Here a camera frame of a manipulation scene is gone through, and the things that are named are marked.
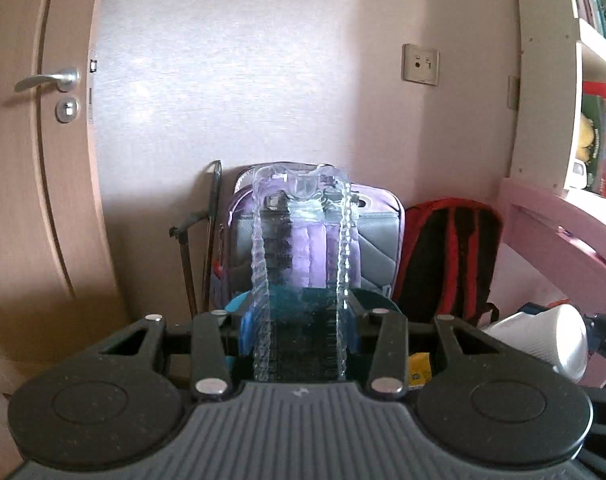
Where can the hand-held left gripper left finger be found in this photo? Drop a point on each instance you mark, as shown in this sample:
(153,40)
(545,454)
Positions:
(210,350)

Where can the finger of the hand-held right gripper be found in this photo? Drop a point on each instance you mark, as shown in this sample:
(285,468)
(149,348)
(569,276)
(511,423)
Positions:
(605,334)

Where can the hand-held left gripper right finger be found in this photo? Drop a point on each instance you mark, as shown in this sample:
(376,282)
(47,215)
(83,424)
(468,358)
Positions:
(388,350)

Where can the yellow packet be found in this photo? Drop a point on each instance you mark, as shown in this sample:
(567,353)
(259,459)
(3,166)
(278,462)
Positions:
(420,371)

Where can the large teal trash bin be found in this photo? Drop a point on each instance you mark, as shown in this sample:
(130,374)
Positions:
(368,300)

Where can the white plastic container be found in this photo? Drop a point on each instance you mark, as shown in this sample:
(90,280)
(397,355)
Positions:
(543,340)

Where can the clear plastic tray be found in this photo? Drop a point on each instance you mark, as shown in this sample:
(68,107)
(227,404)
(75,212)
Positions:
(263,260)

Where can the red black backpack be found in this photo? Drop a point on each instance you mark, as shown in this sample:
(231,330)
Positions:
(433,260)

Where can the pink desk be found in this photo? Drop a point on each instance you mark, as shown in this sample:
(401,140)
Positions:
(558,240)

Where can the purple grey backpack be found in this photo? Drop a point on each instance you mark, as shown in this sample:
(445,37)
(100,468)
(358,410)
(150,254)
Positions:
(378,240)

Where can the yellow plush toy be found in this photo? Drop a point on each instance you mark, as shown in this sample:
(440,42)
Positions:
(585,135)

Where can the beige wooden door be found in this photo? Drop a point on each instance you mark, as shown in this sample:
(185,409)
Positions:
(13,210)

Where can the white bookshelf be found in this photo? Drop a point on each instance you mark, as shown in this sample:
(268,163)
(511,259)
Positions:
(543,85)

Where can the silver door lock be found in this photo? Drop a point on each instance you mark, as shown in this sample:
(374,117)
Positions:
(67,111)

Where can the door latch plate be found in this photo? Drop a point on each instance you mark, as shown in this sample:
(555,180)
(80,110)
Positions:
(93,65)

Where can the black folding metal frame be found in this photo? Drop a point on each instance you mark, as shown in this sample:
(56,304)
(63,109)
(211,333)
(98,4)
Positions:
(185,260)

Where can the beige wall socket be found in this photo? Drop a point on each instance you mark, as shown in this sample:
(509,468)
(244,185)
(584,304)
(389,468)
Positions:
(420,64)

